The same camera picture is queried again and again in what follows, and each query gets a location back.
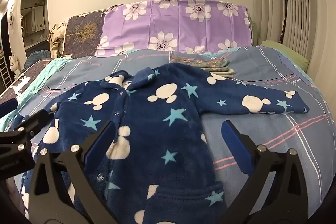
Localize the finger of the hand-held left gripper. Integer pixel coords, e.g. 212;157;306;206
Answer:
0;109;51;153
0;99;19;115

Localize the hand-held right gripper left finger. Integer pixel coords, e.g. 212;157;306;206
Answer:
28;120;126;224

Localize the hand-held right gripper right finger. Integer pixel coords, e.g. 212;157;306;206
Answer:
218;120;309;224

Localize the navy fleece star jacket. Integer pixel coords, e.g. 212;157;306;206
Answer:
22;63;310;224

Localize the beige striped clothes pile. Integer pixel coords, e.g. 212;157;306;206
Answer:
47;21;69;59

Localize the blue plaid bedsheet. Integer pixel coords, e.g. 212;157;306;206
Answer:
0;46;332;224

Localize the dark deer print quilt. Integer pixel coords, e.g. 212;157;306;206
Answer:
0;59;53;106

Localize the white ladder rack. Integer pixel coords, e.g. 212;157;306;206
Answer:
0;55;13;89

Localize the white cat figurine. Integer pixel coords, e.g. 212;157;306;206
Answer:
9;55;21;76

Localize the teal blanket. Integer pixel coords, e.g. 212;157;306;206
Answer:
0;55;76;130

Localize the blue fuzzy blanket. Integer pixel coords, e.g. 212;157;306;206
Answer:
24;49;54;71

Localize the folded beige cloth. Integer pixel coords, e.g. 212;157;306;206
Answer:
210;68;235;77

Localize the folded floral cloth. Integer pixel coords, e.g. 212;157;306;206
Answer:
170;56;231;73

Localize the dark tree print cushion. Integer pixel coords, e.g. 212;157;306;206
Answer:
62;7;116;59

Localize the green pillow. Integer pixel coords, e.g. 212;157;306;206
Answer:
259;40;310;71

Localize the purple floral pillow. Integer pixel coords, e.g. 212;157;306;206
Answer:
94;0;254;57

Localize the beige pleated curtain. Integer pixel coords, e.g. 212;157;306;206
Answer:
251;0;328;83

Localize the white wall ornament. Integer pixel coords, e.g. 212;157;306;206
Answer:
7;5;17;30

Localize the white wall cabinet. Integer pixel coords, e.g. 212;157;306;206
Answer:
21;5;45;37

